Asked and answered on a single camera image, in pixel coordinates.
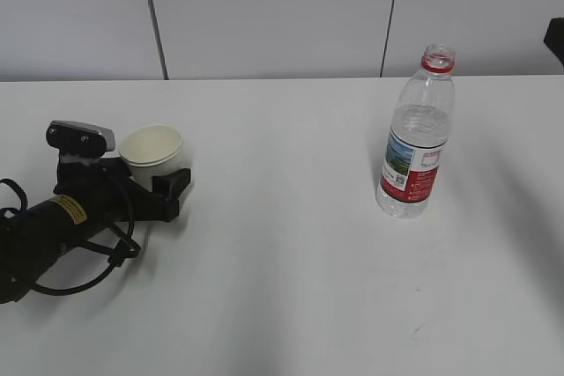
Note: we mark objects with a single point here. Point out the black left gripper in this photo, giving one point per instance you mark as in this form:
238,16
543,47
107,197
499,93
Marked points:
106,186

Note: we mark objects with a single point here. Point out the white paper cup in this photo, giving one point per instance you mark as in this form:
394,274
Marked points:
155,150

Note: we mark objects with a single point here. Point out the clear plastic water bottle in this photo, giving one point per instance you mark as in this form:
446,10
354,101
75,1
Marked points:
419,130

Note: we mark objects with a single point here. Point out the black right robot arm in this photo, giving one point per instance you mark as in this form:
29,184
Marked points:
554,38

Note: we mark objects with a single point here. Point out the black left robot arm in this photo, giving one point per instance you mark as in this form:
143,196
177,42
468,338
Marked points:
34,238

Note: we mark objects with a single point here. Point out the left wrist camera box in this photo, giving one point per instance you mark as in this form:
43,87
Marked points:
80,139

